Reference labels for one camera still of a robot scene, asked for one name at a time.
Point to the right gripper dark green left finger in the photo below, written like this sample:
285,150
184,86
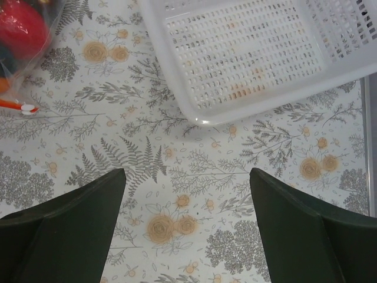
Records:
65,239

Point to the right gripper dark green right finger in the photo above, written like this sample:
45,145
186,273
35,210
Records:
306,239

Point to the red fake apple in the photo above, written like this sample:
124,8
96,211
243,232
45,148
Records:
23,30

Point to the clear zip top bag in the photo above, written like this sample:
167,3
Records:
14,70

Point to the floral patterned tablecloth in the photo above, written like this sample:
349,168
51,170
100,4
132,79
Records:
187,214

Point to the white perforated plastic basket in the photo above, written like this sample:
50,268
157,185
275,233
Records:
227,60

